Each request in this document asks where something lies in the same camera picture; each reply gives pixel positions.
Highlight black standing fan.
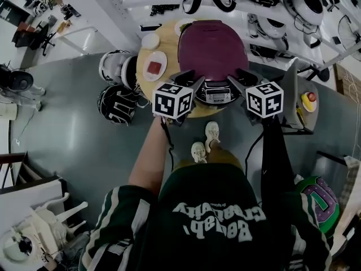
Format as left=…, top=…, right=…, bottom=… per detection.
left=310, top=14, right=361, bottom=82

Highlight dark green striped shirt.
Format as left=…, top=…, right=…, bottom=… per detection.
left=78, top=162, right=333, bottom=271

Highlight tan shorts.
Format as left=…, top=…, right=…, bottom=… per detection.
left=174, top=148, right=245, bottom=172

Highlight pile of black small parts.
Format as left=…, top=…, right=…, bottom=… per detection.
left=149, top=3, right=181, bottom=17

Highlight purple rice cooker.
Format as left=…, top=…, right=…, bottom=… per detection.
left=177, top=20, right=249, bottom=106

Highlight white ornate chair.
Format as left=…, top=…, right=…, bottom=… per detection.
left=0, top=192, right=88, bottom=265

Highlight white machine with black head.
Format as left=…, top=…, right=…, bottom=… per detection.
left=0, top=65, right=46, bottom=112

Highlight dark wooden railing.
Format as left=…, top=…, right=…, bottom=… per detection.
left=0, top=151, right=28, bottom=189

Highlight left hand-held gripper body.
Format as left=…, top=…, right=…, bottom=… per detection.
left=152, top=81, right=194, bottom=125

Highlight small white bowl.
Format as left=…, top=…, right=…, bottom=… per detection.
left=140, top=33, right=161, bottom=50

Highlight white metal shelf rack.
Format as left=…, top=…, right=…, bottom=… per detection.
left=78, top=0, right=361, bottom=70

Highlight white round frame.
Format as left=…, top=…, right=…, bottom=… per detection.
left=0, top=230, right=37, bottom=262

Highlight person's right white shoe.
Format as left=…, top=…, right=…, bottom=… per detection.
left=204, top=121, right=221, bottom=152

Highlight white plate with green food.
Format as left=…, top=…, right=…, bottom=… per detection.
left=174, top=18, right=198, bottom=36

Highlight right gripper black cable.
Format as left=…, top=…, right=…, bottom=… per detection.
left=244, top=130, right=265, bottom=180

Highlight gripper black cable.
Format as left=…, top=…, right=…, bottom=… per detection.
left=244, top=130, right=265, bottom=180
left=160, top=117, right=175, bottom=177

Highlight person's left white shoe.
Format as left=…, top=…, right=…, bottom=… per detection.
left=191, top=141, right=208, bottom=164

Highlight grey chair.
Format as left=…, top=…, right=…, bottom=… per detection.
left=278, top=58, right=320, bottom=135

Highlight row of strapped helmets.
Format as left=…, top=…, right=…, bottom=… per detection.
left=131, top=0, right=339, bottom=49

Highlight person's left forearm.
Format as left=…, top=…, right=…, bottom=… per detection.
left=128, top=117, right=171, bottom=194

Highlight person's white shoe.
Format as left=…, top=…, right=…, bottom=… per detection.
left=204, top=121, right=221, bottom=152
left=191, top=141, right=208, bottom=164

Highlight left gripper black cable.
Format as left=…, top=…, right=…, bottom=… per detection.
left=160, top=117, right=175, bottom=177

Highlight yellow plate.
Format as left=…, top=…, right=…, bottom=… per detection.
left=300, top=91, right=318, bottom=113

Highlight white long desk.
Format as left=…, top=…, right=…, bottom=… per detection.
left=53, top=21, right=98, bottom=56

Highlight person's right forearm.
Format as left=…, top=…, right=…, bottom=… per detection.
left=259, top=117, right=294, bottom=200

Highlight black white patterned helmet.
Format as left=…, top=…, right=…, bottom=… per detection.
left=97, top=84, right=139, bottom=126

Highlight white side table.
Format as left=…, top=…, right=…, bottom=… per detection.
left=0, top=176, right=68, bottom=208

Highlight round wooden table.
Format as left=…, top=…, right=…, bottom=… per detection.
left=136, top=18, right=226, bottom=119

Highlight red square food block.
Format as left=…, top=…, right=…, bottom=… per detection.
left=147, top=61, right=162, bottom=75

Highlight wooden pallet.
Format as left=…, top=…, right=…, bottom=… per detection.
left=332, top=63, right=361, bottom=104

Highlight black office chair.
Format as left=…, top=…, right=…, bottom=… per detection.
left=30, top=24, right=56, bottom=56

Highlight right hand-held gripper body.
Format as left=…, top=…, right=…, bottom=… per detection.
left=245, top=81, right=284, bottom=126

